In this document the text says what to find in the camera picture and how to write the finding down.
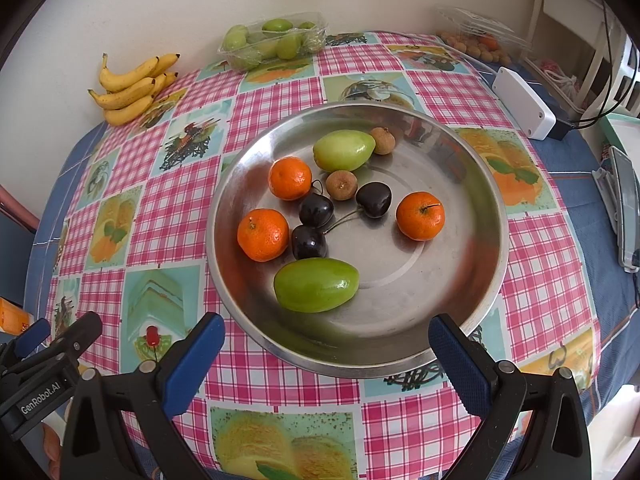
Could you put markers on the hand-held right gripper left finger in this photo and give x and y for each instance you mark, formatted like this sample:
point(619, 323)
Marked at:
point(195, 365)

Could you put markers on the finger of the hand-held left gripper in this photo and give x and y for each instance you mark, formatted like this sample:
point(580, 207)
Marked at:
point(32, 332)
point(82, 332)

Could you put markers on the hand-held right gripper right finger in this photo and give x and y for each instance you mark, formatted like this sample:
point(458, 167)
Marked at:
point(460, 365)

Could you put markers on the round metal plate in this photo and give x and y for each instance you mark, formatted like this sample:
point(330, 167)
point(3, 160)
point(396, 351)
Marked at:
point(400, 285)

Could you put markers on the green jujube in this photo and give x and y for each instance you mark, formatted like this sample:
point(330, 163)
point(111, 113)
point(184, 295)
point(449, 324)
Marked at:
point(344, 150)
point(316, 285)

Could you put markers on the tangerine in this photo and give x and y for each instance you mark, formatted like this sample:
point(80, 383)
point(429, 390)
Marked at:
point(421, 215)
point(487, 40)
point(290, 177)
point(263, 235)

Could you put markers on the dark cherry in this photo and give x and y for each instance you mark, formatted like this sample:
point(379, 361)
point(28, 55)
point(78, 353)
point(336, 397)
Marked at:
point(308, 241)

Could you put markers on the brown longan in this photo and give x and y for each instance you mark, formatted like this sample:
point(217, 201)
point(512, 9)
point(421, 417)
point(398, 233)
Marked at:
point(341, 185)
point(382, 140)

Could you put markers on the pink chair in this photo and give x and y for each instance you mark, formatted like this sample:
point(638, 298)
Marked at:
point(17, 210)

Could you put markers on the pink checked fruit-print tablecloth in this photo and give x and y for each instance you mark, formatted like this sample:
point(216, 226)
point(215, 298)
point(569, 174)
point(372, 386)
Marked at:
point(175, 220)

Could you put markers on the grey plastic device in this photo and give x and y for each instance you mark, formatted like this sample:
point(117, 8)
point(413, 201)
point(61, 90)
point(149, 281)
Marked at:
point(622, 200)

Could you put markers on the black plug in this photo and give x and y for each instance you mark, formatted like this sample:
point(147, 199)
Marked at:
point(565, 127)

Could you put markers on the white plastic box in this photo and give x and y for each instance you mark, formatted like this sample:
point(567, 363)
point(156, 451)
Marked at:
point(525, 102)

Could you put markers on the pale green box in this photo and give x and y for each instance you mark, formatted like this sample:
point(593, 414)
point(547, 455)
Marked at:
point(622, 127)

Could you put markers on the white basket with red bag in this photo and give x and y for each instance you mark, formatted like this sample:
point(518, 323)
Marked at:
point(555, 72)

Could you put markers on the pile of longans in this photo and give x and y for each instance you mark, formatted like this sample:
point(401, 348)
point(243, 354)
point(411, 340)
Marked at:
point(470, 46)

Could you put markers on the clear tray of green jujubes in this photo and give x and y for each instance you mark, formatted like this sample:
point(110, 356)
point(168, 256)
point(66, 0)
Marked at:
point(270, 40)

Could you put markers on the clear plastic boxes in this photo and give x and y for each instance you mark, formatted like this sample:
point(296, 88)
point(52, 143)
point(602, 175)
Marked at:
point(470, 22)

